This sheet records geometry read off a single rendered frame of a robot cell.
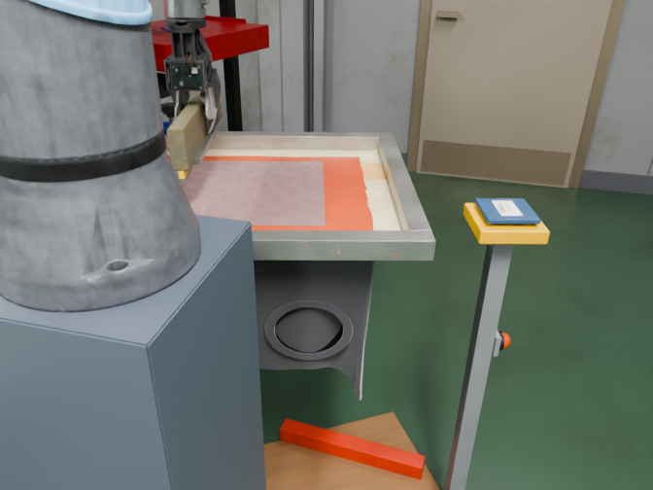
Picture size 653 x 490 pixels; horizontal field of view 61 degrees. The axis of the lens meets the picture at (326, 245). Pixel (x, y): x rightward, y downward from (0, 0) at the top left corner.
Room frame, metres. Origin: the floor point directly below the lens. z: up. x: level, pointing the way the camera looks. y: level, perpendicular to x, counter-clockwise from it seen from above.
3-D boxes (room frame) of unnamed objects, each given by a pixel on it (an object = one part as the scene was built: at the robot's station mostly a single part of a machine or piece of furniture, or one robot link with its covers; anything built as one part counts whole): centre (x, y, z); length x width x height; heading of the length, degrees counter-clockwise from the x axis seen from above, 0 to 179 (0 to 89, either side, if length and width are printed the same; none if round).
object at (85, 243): (0.38, 0.17, 1.25); 0.15 x 0.15 x 0.10
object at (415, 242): (1.09, 0.22, 0.97); 0.79 x 0.58 x 0.04; 92
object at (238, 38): (2.31, 0.60, 1.06); 0.61 x 0.46 x 0.12; 152
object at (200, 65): (1.06, 0.26, 1.23); 0.09 x 0.08 x 0.12; 2
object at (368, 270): (1.09, -0.07, 0.74); 0.45 x 0.03 x 0.43; 2
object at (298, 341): (0.90, 0.16, 0.77); 0.46 x 0.09 x 0.36; 92
